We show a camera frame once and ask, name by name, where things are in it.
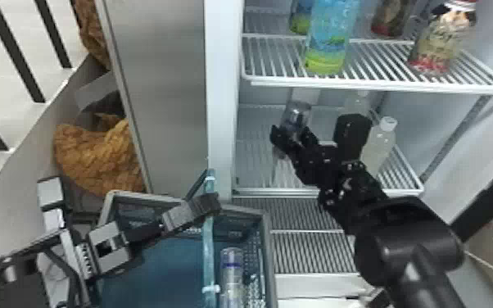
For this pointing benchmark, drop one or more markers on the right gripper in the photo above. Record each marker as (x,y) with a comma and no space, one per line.
(317,165)

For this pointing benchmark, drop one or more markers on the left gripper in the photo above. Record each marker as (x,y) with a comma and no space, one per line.
(113,249)

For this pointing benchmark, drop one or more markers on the clear bottle with dark cap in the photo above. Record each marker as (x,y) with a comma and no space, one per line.
(294,116)

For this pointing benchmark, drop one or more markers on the blue basket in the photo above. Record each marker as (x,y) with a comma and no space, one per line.
(165,275)

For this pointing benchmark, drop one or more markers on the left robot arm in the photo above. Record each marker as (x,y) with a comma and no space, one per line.
(27,275)

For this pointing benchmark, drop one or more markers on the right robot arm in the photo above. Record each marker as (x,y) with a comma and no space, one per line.
(405,249)

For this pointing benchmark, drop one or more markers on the clear bottle with blue label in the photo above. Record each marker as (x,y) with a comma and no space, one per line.
(231,279)

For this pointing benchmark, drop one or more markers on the white bottle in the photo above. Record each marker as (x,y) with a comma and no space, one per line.
(377,146)

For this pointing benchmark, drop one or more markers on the blue green bottle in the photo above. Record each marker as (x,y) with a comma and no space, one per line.
(330,34)

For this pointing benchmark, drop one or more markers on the white fridge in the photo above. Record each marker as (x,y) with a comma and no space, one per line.
(173,86)

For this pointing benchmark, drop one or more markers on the dark red bottle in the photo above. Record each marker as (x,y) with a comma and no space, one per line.
(390,17)

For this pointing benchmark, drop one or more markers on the beige red bottle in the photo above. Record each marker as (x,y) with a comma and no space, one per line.
(438,41)

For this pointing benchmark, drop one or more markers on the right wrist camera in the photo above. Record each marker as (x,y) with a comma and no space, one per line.
(352,133)

